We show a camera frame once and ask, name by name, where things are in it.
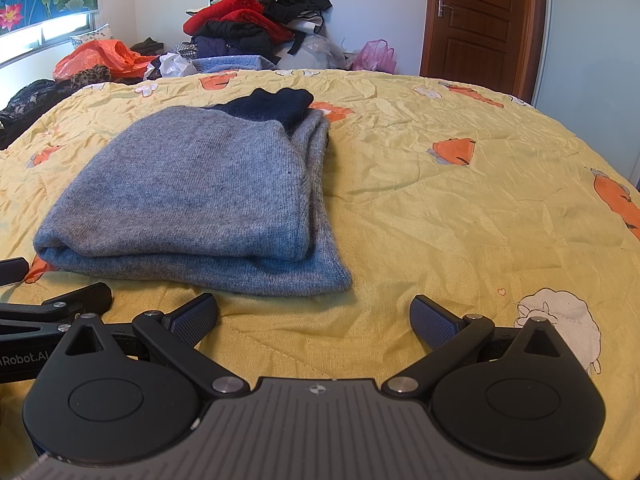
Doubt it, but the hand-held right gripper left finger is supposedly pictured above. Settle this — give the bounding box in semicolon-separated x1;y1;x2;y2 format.
65;294;251;401

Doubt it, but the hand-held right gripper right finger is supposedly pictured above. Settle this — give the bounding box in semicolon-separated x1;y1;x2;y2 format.
380;295;566;401

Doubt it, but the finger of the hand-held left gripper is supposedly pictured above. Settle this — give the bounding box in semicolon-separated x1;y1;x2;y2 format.
0;257;29;287
0;282;113;336

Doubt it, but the grey sweater with navy sleeves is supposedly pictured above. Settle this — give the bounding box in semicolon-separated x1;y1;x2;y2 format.
34;87;353;297

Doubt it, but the yellow printed bedspread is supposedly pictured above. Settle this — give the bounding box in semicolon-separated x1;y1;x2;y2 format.
0;69;640;480

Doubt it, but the dark floral cloth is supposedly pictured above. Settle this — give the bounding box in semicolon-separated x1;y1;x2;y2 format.
0;79;76;151

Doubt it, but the leopard print cloth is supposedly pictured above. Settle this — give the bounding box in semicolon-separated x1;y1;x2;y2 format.
70;65;112;92

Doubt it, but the orange plastic bag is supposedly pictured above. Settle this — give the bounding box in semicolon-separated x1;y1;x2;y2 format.
52;39;157;81

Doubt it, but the window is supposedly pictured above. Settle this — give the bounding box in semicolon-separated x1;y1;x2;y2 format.
0;10;98;66

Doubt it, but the white crumpled plastic bag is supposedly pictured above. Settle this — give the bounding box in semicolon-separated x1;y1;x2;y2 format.
145;51;198;80

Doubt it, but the grey floral cushion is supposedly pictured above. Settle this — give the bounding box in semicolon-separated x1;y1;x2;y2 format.
70;23;115;50

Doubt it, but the light blue fleece blanket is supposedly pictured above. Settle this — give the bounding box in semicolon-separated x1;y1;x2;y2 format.
192;55;278;75

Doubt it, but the dark bag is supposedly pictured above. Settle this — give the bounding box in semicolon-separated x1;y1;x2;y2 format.
131;37;165;56

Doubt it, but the navy garment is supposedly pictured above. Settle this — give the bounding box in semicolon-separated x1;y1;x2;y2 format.
192;35;271;59

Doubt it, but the pink plastic bag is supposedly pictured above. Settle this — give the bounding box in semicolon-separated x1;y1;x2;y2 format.
352;39;397;73

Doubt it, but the pale grey quilt bundle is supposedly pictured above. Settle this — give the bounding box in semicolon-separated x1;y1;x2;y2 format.
277;50;351;71

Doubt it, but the black padded jacket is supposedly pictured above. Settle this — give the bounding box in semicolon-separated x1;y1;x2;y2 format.
202;20;273;46

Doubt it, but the clear plastic bag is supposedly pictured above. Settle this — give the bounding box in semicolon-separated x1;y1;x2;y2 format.
300;35;348;70

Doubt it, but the brown wooden door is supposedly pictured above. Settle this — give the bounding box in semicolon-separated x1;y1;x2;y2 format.
420;0;548;106

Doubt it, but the red garment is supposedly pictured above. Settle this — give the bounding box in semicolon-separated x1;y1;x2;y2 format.
183;0;295;43

